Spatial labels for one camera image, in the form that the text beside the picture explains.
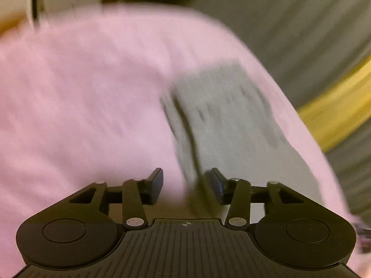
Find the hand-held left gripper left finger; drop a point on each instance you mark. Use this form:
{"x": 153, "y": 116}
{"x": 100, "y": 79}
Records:
{"x": 156, "y": 181}

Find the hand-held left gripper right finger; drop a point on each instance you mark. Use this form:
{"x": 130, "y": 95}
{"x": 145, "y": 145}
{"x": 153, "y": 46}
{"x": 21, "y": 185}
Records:
{"x": 216, "y": 183}

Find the grey pants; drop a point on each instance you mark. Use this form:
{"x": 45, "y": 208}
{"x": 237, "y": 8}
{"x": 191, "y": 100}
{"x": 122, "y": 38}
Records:
{"x": 223, "y": 115}

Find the pink fleece blanket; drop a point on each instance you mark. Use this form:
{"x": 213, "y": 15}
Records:
{"x": 81, "y": 98}

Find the yellow cloth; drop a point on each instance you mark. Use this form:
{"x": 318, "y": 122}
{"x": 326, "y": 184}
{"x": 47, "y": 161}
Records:
{"x": 339, "y": 110}

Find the green curtain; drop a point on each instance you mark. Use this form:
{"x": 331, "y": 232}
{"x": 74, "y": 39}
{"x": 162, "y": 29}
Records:
{"x": 289, "y": 17}

